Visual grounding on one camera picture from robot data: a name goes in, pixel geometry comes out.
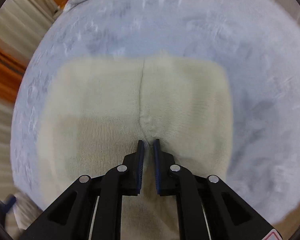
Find orange curtain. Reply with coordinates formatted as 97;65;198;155
0;41;29;103

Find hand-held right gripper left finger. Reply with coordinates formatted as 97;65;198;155
19;139;145;240

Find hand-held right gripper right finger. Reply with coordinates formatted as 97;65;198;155
153;139;276;240

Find bed with butterfly sheet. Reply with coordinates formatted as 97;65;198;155
10;0;300;227

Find cream knit cardigan red buttons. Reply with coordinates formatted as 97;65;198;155
39;50;234;240

